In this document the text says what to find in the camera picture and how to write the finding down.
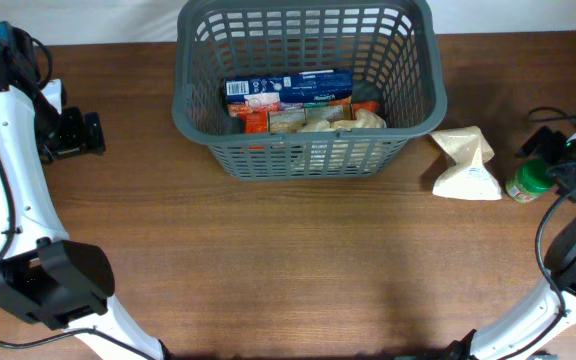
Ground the green lid jar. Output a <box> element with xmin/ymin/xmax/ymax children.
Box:
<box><xmin>505</xmin><ymin>159</ymin><xmax>554</xmax><ymax>203</ymax></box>

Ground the cream paper bag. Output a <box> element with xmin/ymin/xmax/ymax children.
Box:
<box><xmin>431</xmin><ymin>126</ymin><xmax>502</xmax><ymax>201</ymax></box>

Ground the grey plastic shopping basket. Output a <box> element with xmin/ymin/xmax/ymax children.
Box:
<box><xmin>172</xmin><ymin>0</ymin><xmax>447</xmax><ymax>180</ymax></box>

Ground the beige snack bag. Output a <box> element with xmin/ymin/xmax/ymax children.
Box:
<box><xmin>287</xmin><ymin>108</ymin><xmax>388</xmax><ymax>174</ymax></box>

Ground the orange spaghetti packet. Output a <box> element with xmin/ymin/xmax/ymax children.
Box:
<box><xmin>237</xmin><ymin>101</ymin><xmax>379</xmax><ymax>134</ymax></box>

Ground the blue pasta box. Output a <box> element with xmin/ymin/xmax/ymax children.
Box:
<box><xmin>224</xmin><ymin>70</ymin><xmax>353</xmax><ymax>117</ymax></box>

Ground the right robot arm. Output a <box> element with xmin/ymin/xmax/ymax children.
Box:
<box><xmin>440</xmin><ymin>109</ymin><xmax>576</xmax><ymax>360</ymax></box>

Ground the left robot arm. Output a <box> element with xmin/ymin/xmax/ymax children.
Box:
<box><xmin>0</xmin><ymin>21</ymin><xmax>170</xmax><ymax>359</ymax></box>

